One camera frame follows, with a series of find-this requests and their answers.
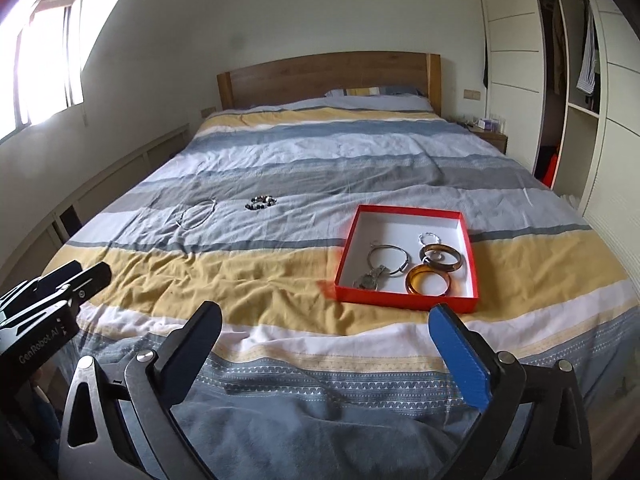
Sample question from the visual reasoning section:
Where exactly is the silver chain necklace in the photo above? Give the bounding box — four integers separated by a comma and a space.
174, 197, 218, 232

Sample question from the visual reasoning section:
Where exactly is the amber resin bangle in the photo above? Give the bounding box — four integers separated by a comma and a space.
405, 264, 451, 297

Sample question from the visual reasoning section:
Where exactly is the dark tortoiseshell bangle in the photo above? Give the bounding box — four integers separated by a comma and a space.
419, 243, 464, 273

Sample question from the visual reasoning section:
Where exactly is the red jewelry box tray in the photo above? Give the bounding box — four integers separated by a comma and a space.
334, 205, 480, 313

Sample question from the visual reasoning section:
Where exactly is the silver metal clasp charm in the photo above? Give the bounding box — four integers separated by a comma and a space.
352, 264, 390, 290

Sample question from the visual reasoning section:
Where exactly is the bright window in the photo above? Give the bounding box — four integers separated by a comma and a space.
1, 0, 84, 138

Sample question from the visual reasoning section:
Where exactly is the wooden headboard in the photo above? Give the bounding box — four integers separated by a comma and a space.
217, 51, 442, 114

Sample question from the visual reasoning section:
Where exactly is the wooden nightstand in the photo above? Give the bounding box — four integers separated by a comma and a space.
456, 118, 508, 154

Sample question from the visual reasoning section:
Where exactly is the blue striped pillow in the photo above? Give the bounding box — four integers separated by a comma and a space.
326, 86, 424, 98

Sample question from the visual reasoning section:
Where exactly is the hanging striped shirt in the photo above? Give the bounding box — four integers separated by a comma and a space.
576, 4, 598, 96

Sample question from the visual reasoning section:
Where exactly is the white wardrobe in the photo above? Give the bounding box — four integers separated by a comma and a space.
480, 0, 639, 281

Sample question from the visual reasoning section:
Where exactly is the low white wall cabinet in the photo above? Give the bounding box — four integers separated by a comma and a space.
1, 125, 190, 284

